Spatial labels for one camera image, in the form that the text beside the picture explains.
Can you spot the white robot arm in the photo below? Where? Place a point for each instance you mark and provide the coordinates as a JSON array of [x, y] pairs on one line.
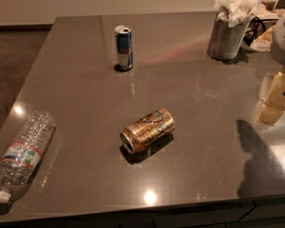
[[278, 45]]

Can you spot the cardboard clutter in background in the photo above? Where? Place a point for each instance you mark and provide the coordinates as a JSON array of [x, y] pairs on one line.
[[269, 11]]

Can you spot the clear plastic water bottle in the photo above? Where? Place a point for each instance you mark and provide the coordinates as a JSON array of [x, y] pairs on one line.
[[25, 153]]

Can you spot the orange soda can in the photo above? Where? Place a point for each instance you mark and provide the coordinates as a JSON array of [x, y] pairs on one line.
[[143, 132]]

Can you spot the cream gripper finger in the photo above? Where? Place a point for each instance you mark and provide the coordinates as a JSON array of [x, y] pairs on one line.
[[272, 91], [268, 114]]

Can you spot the blue silver energy drink can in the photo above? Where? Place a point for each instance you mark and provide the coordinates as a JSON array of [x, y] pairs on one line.
[[123, 36]]

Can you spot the metal trash bin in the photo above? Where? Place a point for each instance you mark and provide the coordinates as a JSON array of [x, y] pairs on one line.
[[225, 42]]

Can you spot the crumpled white paper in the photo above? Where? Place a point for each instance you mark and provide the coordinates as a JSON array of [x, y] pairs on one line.
[[235, 12]]

